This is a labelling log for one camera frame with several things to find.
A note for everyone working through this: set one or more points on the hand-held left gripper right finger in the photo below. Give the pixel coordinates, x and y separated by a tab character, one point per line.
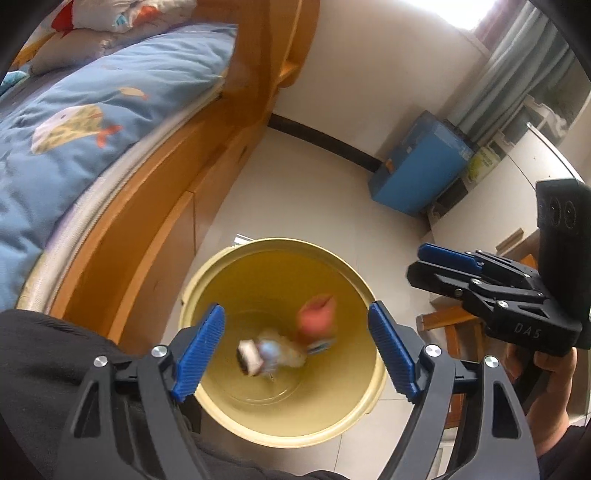
392	355

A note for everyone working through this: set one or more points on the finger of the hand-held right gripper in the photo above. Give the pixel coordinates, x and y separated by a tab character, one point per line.
448	256
434	277

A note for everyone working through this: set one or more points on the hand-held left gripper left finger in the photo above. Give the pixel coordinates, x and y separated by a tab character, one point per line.
199	357

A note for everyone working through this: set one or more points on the salmon pink bag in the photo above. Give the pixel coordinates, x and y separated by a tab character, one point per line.
316	318

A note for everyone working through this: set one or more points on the yellow plastic bucket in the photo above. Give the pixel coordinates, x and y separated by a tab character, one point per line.
286	410

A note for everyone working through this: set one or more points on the person's right hand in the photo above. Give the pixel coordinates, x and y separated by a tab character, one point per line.
556	401

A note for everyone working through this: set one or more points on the small white black wrapper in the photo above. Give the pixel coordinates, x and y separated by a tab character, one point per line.
248	357

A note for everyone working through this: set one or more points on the wooden stool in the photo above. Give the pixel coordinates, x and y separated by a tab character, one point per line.
455	323

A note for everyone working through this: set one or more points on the yellow green packet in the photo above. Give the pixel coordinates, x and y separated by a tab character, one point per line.
482	164

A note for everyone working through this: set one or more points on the blue cardboard box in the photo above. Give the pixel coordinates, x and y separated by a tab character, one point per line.
420	161

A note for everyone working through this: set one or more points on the white cabinet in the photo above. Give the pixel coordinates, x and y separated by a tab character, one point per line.
521	184

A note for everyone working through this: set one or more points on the person's black clothing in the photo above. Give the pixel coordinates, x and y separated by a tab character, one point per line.
41	360

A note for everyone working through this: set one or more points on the grey curtain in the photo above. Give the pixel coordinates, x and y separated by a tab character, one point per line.
512	64

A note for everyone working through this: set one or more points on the blue printed blanket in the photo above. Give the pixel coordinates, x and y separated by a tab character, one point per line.
92	138

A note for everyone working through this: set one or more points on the white cushion with red print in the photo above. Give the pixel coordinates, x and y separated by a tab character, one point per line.
129	11

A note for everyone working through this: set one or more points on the wooden bed frame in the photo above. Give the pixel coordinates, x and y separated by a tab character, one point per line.
138	240

